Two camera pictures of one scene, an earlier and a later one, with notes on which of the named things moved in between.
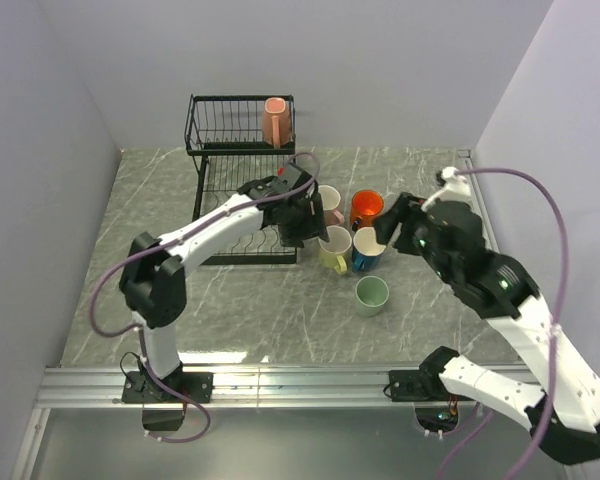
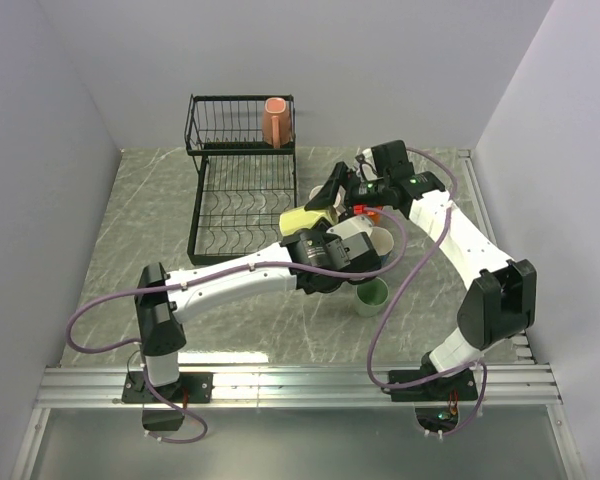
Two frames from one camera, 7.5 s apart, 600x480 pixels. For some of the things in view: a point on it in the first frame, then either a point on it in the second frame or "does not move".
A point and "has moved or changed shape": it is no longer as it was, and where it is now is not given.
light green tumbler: [371, 293] does not move
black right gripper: [386, 223] → [327, 195]
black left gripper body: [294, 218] → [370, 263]
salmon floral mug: [276, 122] does not move
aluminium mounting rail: [246, 386] does not move
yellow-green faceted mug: [335, 253] has moved or changed shape
